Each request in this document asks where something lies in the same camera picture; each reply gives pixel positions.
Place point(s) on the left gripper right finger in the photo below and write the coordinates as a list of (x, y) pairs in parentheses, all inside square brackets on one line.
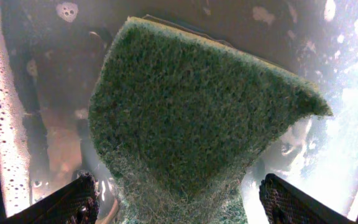
[(285, 204)]

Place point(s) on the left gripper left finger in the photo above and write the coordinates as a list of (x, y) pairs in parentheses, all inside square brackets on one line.
[(75, 203)]

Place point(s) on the green yellow sponge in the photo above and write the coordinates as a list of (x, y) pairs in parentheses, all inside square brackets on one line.
[(177, 119)]

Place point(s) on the rectangular tray with soapy water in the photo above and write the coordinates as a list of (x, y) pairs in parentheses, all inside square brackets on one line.
[(51, 53)]

